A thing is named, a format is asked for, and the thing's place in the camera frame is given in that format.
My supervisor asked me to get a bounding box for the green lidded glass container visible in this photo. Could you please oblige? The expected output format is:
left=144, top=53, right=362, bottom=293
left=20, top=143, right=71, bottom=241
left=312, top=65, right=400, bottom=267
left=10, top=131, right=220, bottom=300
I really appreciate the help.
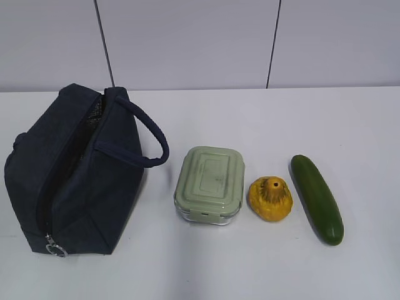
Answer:
left=174, top=146, right=245, bottom=226

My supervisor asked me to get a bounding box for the yellow toy fruit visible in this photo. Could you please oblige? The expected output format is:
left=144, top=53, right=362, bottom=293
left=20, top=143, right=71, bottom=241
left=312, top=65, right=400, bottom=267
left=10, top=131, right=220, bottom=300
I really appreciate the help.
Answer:
left=247, top=176, right=293, bottom=222

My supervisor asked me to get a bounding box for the navy blue lunch bag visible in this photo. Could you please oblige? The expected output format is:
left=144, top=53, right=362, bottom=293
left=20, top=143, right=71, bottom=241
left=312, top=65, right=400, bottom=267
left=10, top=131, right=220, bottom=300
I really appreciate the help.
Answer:
left=4, top=84, right=169, bottom=257

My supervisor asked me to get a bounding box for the green cucumber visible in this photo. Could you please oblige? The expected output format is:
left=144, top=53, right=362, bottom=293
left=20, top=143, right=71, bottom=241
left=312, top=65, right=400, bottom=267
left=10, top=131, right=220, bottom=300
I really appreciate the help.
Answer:
left=290, top=154, right=344, bottom=246

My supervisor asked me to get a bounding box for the silver zipper pull ring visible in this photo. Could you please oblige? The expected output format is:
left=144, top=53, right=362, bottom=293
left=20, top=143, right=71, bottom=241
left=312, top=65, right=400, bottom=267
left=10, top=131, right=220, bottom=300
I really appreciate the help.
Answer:
left=45, top=233, right=68, bottom=258

